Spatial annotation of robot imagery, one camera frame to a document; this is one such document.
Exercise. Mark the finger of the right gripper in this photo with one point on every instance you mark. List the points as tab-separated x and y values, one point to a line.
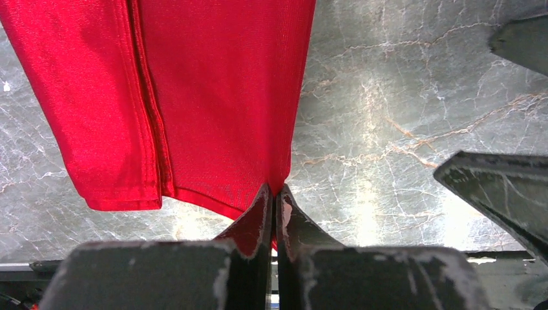
510	190
523	42

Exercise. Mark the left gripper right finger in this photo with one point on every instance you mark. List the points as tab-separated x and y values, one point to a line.
318	272

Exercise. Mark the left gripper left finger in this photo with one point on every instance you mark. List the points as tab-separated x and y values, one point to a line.
231	271

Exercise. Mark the red cloth napkin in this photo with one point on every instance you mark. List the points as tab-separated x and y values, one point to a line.
192	100

